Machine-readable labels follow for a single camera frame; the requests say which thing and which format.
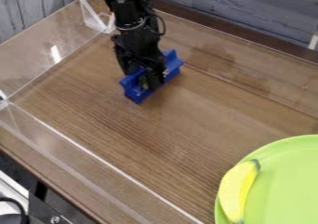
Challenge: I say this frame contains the green plate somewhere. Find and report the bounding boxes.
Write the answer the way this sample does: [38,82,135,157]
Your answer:
[213,135,318,224]

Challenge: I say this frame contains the blue plastic block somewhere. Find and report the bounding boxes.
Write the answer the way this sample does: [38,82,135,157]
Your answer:
[118,49,184,104]

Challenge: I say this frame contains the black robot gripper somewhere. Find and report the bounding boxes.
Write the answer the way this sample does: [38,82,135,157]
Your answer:
[112,26,165,90]

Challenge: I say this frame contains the yellow object on plate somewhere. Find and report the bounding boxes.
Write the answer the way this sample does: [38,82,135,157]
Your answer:
[219,159,260,224]

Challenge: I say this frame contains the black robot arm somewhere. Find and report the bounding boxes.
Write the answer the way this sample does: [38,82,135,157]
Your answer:
[104,0,167,90]

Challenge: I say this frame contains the black cable bottom left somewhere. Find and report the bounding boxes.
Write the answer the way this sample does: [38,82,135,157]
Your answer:
[0,197,29,224]

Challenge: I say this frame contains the clear acrylic enclosure walls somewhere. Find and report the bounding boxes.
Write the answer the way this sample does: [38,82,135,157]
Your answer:
[0,0,318,224]

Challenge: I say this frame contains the black device bottom left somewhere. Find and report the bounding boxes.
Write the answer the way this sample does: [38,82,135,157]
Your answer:
[26,196,96,224]

